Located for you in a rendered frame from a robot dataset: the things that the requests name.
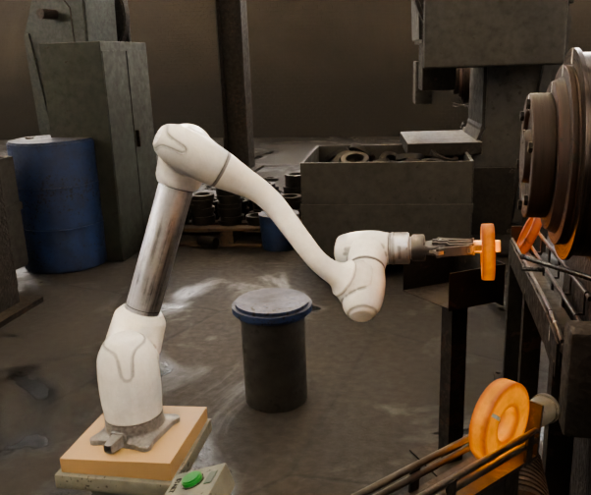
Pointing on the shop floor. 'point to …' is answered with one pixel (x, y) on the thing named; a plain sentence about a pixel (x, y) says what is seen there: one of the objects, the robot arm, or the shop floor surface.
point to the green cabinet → (108, 128)
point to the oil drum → (59, 202)
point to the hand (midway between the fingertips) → (487, 246)
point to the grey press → (487, 89)
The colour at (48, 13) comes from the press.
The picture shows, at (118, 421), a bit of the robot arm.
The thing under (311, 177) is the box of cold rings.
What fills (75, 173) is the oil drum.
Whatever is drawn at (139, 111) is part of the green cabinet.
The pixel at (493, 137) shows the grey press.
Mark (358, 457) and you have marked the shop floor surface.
